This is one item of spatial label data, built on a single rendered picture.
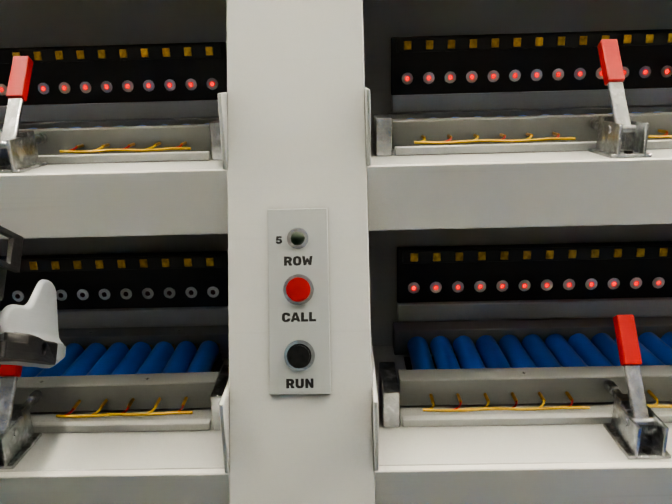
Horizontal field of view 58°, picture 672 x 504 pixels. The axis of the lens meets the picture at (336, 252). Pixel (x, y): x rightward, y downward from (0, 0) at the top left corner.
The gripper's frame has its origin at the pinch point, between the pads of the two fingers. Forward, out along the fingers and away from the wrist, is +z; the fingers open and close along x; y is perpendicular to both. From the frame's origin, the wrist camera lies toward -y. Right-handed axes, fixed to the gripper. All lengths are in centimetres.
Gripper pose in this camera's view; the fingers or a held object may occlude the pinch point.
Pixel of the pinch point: (27, 362)
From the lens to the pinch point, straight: 51.0
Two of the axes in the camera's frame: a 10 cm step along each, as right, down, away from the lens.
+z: 0.3, 2.4, 9.7
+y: -0.2, -9.7, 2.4
